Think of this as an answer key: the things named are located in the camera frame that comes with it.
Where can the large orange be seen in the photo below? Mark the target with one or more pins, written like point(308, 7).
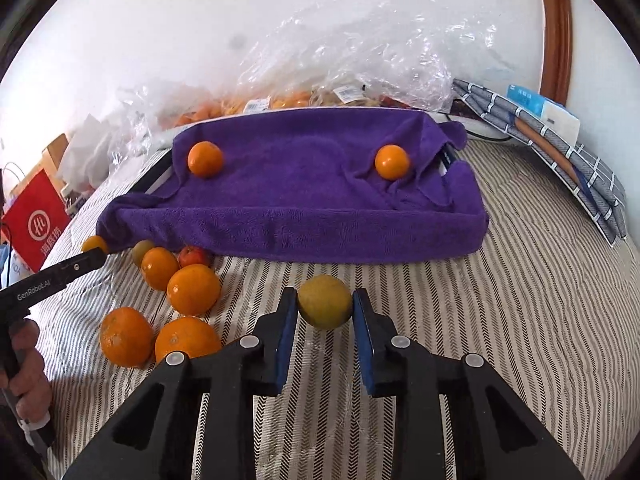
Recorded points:
point(187, 337)
point(125, 337)
point(193, 290)

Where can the wooden door frame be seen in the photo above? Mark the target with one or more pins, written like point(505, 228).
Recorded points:
point(555, 35)

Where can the clear bag of oranges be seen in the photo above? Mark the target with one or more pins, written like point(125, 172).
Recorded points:
point(295, 97)

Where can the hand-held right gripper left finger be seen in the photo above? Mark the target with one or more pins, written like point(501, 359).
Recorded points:
point(286, 345)

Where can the grey plaid cloth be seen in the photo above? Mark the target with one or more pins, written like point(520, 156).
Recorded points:
point(595, 180)

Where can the yellow-green citrus fruit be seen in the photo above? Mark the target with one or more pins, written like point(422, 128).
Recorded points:
point(141, 254)
point(325, 305)

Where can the white plastic bag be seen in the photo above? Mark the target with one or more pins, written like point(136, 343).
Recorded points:
point(87, 155)

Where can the cardboard box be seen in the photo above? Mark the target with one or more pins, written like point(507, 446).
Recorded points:
point(54, 152)

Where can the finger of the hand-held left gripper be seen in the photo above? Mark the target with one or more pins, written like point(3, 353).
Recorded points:
point(82, 264)

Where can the blue tissue pack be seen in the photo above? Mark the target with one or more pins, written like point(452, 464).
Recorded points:
point(550, 115)

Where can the person's left hand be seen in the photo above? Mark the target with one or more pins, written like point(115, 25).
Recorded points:
point(32, 380)

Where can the small red fruit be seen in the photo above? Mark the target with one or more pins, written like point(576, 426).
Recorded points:
point(194, 256)

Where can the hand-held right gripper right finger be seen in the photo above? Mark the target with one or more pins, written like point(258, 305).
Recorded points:
point(361, 340)

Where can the red box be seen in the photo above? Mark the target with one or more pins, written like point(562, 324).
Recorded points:
point(40, 220)

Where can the crumpled clear plastic bag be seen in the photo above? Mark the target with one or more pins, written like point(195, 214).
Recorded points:
point(132, 130)

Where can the purple towel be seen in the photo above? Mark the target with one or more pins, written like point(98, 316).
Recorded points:
point(300, 195)

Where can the small orange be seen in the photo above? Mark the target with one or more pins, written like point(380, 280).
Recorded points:
point(205, 159)
point(94, 243)
point(392, 162)
point(159, 267)

